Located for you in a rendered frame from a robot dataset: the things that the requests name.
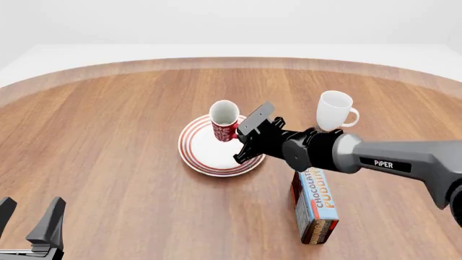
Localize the red patterned mug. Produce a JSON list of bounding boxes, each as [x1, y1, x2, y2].
[[209, 100, 241, 143]]

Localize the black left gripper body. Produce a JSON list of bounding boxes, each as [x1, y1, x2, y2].
[[0, 243, 65, 260]]

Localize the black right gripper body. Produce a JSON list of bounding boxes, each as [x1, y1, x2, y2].
[[232, 116, 289, 166]]

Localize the chocolate pudding box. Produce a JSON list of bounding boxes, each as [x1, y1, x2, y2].
[[290, 166, 341, 245]]

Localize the white mug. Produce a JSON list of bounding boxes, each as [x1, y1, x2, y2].
[[316, 90, 361, 132]]

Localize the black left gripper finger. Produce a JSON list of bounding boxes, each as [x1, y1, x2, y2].
[[25, 196, 67, 249], [0, 196, 18, 240]]

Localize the white plate with red rings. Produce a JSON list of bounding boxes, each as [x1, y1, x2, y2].
[[178, 113, 267, 178]]

